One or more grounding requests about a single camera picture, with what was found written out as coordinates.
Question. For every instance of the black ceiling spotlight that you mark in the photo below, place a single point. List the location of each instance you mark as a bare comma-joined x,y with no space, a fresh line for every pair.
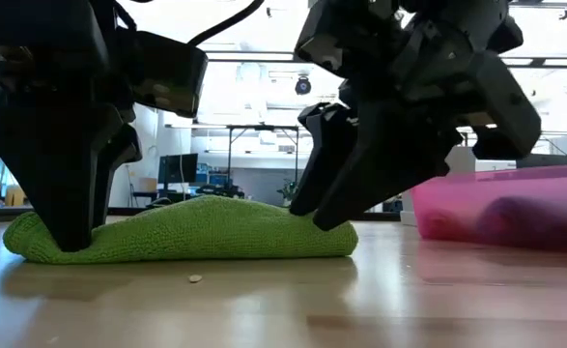
303,85

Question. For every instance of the pink plastic basket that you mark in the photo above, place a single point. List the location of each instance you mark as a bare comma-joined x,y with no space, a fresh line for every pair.
505,193

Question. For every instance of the black background robot arm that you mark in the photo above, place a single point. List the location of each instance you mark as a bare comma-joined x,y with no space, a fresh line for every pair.
288,191

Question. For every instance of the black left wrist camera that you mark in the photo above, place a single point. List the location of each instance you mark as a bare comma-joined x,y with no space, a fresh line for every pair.
167,72

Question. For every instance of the black metal station frame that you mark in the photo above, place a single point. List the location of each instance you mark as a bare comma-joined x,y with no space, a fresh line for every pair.
263,127

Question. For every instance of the yellow box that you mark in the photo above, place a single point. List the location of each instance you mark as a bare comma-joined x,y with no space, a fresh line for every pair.
16,197

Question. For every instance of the white hexagonal planter pot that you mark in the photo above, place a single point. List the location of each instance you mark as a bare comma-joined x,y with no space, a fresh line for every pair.
462,159

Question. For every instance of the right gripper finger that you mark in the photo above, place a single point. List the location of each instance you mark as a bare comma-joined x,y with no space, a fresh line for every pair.
331,150
394,164

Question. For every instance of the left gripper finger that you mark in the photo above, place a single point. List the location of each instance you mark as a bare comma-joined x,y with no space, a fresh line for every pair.
121,150
61,169

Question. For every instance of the black computer monitor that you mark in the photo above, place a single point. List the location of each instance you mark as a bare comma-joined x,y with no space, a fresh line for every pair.
178,168
544,161

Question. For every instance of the bright green microfiber towel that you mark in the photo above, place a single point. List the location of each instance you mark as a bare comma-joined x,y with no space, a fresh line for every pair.
206,232

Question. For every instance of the small white table scrap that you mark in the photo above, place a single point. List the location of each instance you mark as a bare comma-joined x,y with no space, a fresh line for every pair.
195,278

